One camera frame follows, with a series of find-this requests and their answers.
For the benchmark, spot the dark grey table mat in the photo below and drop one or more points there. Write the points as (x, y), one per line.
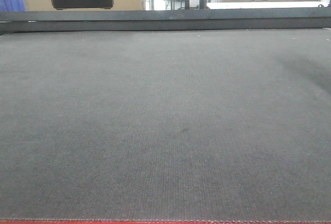
(181, 126)

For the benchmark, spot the blue crate in background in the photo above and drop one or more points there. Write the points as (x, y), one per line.
(12, 5)

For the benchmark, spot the black table rear rail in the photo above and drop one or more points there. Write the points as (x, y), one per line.
(168, 20)

